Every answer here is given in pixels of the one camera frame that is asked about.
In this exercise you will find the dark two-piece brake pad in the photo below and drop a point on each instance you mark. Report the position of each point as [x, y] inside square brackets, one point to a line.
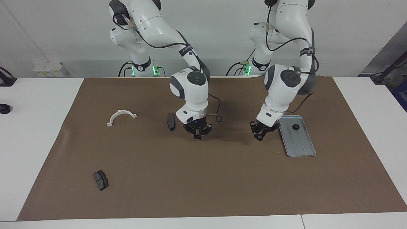
[101, 180]

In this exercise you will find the black angled stand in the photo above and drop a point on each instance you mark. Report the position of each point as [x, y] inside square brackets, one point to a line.
[389, 68]

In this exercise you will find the blue crate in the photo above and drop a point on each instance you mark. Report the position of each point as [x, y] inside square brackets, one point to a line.
[401, 98]

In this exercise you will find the black round knob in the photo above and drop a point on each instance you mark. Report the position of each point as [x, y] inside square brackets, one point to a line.
[4, 109]

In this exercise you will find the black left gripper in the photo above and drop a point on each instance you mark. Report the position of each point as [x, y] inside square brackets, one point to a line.
[265, 124]

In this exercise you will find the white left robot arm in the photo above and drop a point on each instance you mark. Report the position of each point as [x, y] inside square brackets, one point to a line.
[286, 82]

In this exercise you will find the grey curved brake pad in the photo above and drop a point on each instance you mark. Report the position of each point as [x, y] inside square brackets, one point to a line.
[171, 121]

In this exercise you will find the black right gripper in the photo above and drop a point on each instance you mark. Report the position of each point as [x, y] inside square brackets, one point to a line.
[198, 125]

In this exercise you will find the silver metal tray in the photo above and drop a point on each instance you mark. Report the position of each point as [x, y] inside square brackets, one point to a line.
[300, 146]

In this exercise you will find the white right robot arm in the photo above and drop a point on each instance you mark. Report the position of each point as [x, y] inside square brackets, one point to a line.
[190, 89]

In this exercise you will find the black table clamp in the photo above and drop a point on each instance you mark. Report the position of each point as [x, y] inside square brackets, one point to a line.
[6, 81]

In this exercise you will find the white semicircular plastic bracket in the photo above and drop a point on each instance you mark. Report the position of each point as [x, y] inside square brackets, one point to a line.
[119, 112]

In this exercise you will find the brown table mat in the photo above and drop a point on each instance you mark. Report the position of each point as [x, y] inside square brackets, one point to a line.
[203, 184]

